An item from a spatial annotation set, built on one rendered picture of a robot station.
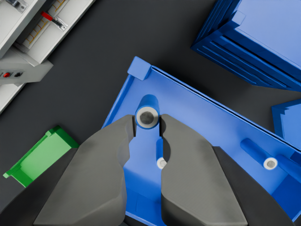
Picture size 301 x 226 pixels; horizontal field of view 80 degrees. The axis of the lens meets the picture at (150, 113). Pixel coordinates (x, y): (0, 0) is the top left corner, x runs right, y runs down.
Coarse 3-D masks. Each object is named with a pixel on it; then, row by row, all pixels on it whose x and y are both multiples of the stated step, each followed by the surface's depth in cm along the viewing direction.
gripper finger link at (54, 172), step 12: (72, 156) 8; (48, 168) 8; (60, 168) 8; (36, 180) 7; (48, 180) 7; (24, 192) 7; (36, 192) 7; (48, 192) 7; (12, 204) 6; (24, 204) 6; (36, 204) 6; (0, 216) 6; (12, 216) 6; (24, 216) 6; (36, 216) 6
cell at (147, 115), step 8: (144, 96) 18; (152, 96) 17; (144, 104) 13; (152, 104) 13; (136, 112) 13; (144, 112) 12; (152, 112) 13; (136, 120) 13; (144, 120) 13; (152, 120) 13; (144, 128) 13; (152, 128) 13
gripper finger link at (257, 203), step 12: (216, 156) 8; (228, 156) 8; (228, 168) 8; (240, 168) 8; (228, 180) 7; (240, 180) 7; (252, 180) 7; (240, 192) 6; (252, 192) 6; (264, 192) 6; (240, 204) 6; (252, 204) 6; (264, 204) 6; (276, 204) 6; (252, 216) 6; (264, 216) 6; (276, 216) 6; (288, 216) 6
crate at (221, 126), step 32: (128, 96) 27; (160, 96) 27; (192, 96) 27; (192, 128) 28; (224, 128) 28; (256, 128) 23; (128, 160) 30; (128, 192) 30; (160, 192) 31; (288, 192) 28; (160, 224) 27
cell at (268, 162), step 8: (240, 144) 29; (248, 144) 27; (256, 144) 26; (248, 152) 26; (256, 152) 24; (264, 152) 24; (256, 160) 24; (264, 160) 22; (272, 160) 22; (264, 168) 23; (272, 168) 23
